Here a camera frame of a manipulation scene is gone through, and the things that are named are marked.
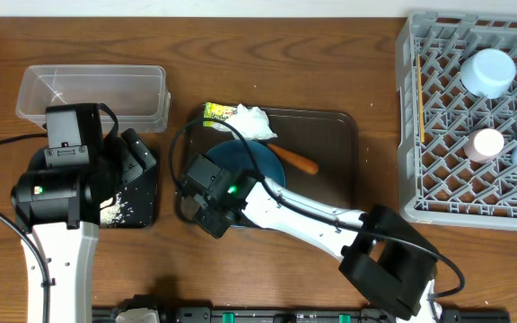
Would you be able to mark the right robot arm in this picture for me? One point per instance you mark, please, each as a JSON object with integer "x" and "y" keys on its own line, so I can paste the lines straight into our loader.
{"x": 388, "y": 261}

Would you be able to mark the dark blue plate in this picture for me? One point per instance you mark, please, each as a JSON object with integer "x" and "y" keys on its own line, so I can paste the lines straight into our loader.
{"x": 254, "y": 161}

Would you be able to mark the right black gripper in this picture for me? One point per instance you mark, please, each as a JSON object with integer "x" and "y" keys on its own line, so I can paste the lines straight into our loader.
{"x": 209, "y": 217}

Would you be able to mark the black waste tray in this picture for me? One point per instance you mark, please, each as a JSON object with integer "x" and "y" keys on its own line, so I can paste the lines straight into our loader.
{"x": 67, "y": 184}

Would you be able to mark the white rice pile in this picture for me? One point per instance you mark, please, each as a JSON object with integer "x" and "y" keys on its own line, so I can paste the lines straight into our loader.
{"x": 113, "y": 211}

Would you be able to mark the dark brown serving tray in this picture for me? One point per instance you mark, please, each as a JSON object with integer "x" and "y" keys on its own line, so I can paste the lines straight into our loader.
{"x": 328, "y": 138}

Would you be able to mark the white pink cup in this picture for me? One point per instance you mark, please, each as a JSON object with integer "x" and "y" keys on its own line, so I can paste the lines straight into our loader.
{"x": 483, "y": 145}

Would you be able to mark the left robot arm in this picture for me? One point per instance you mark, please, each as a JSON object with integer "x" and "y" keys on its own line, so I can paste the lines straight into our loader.
{"x": 60, "y": 261}

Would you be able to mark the light blue bowl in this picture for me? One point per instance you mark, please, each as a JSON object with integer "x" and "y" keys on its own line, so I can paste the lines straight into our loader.
{"x": 489, "y": 73}

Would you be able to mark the white tissue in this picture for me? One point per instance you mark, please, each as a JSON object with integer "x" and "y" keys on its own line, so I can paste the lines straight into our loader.
{"x": 251, "y": 123}

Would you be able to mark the green snack wrapper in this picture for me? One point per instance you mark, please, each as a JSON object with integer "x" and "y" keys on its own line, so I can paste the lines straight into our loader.
{"x": 220, "y": 112}

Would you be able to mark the orange carrot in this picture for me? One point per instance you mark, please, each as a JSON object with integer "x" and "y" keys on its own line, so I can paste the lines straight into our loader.
{"x": 298, "y": 161}

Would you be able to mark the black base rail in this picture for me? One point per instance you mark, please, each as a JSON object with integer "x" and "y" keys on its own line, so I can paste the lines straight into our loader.
{"x": 145, "y": 308}

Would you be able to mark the clear plastic bin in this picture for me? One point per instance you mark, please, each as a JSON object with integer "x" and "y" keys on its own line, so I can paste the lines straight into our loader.
{"x": 137, "y": 94}

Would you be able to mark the grey dishwasher rack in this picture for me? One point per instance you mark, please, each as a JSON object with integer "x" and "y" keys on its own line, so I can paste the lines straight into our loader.
{"x": 438, "y": 183}

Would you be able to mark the wooden chopstick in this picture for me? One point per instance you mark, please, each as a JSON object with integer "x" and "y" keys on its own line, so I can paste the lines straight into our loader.
{"x": 420, "y": 99}

